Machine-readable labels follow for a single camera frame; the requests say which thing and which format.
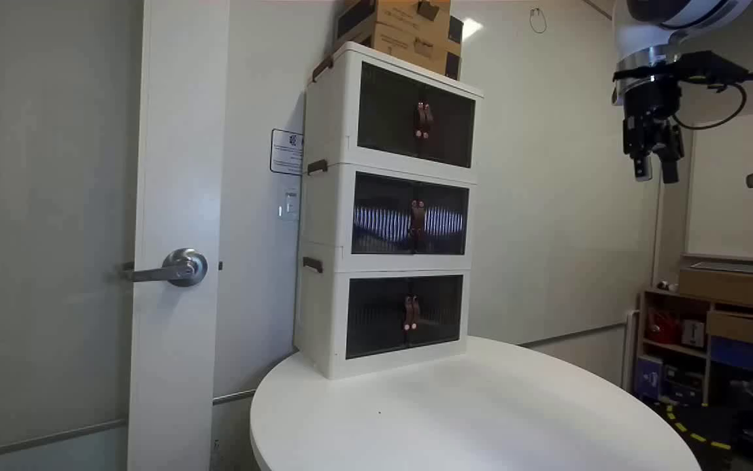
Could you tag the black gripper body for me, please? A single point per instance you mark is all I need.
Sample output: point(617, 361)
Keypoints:
point(651, 112)

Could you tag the red bin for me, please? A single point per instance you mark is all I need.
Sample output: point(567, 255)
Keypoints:
point(663, 328)

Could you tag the small cardboard box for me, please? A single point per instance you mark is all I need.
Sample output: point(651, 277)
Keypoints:
point(733, 324)

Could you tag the wide flat cardboard box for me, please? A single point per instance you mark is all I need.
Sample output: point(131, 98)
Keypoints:
point(730, 286)

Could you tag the blue package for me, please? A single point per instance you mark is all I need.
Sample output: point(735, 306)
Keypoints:
point(650, 377)

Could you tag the white glass panel room door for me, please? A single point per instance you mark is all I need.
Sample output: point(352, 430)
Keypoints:
point(175, 131)

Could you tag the white wall board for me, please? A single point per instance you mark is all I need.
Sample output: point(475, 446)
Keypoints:
point(724, 211)

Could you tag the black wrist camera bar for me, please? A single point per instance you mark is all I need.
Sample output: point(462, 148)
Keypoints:
point(718, 68)

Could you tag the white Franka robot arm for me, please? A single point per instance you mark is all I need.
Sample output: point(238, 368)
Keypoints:
point(647, 41)

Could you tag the brown cardboard box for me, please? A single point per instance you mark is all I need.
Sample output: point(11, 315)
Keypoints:
point(394, 27)

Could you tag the blue bin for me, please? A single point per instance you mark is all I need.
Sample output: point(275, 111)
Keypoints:
point(733, 356)

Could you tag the wooden storage shelf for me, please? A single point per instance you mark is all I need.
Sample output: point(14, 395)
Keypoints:
point(672, 296)

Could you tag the dark translucent cabinet door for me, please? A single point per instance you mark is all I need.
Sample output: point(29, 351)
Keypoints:
point(381, 213)

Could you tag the small white wall sign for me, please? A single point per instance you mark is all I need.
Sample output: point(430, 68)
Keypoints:
point(286, 149)

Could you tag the small white wall plate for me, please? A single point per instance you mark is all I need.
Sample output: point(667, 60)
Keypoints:
point(286, 205)

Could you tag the white stacked storage cabinet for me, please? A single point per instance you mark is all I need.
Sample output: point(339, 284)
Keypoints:
point(327, 218)

